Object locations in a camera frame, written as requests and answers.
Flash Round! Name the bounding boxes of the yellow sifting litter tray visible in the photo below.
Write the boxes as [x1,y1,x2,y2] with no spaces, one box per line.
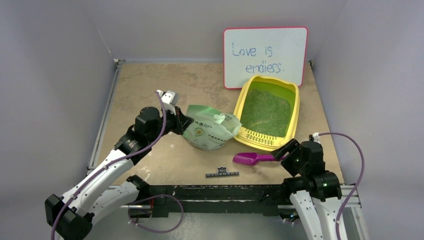
[233,75,300,151]

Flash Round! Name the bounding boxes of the green cat litter granules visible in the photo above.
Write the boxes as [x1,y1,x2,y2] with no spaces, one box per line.
[240,89,291,138]

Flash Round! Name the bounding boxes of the pink framed whiteboard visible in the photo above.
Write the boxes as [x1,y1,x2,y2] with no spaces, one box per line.
[223,26,309,89]

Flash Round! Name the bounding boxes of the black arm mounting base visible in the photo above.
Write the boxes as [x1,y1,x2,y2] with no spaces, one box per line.
[126,175,305,218]

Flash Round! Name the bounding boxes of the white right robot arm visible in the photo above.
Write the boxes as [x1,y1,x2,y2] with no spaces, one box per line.
[271,139,348,240]

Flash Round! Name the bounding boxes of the green cat litter bag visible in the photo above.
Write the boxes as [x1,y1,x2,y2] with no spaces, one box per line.
[183,105,242,151]

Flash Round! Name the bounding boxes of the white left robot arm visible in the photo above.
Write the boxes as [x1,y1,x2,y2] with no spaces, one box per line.
[44,106,194,240]

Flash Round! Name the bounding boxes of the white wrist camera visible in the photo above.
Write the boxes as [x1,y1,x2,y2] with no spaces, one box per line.
[308,132,321,144]
[156,89,180,115]

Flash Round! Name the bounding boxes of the purple plastic litter scoop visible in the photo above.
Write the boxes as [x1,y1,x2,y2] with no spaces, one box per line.
[232,152,276,166]

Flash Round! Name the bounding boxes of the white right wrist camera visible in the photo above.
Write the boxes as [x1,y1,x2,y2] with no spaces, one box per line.
[308,132,321,144]

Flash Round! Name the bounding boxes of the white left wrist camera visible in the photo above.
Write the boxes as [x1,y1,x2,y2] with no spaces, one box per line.
[156,89,180,115]

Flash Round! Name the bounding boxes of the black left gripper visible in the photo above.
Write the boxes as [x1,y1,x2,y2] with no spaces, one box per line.
[148,104,194,143]

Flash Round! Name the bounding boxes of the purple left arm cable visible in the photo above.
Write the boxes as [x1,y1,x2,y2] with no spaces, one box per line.
[50,91,167,240]

